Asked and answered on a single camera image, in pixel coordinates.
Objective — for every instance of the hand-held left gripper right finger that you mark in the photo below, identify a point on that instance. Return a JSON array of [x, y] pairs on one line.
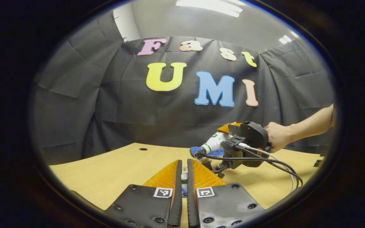
[[191, 190]]

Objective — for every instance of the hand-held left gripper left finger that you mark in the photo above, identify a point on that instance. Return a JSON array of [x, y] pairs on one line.
[[177, 190]]

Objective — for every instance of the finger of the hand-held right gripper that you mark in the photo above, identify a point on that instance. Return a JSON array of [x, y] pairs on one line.
[[233, 128]]

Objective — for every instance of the white teacup lid blue print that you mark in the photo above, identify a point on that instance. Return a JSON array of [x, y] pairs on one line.
[[184, 177]]

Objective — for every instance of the white water bottle green label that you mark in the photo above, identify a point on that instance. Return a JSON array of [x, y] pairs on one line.
[[215, 142]]

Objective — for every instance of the blue towel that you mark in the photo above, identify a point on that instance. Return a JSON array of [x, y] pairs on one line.
[[215, 153]]

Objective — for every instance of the black backdrop cloth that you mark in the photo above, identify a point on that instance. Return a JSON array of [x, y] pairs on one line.
[[122, 104]]

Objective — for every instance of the small ceiling light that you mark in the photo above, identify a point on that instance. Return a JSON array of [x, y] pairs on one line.
[[285, 39]]

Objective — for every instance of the long ceiling light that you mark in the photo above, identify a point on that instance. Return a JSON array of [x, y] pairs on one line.
[[209, 5]]

